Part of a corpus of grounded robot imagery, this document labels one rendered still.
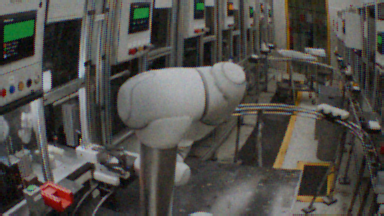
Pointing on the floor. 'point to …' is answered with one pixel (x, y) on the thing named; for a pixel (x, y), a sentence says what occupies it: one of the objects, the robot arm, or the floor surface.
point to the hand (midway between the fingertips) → (98, 154)
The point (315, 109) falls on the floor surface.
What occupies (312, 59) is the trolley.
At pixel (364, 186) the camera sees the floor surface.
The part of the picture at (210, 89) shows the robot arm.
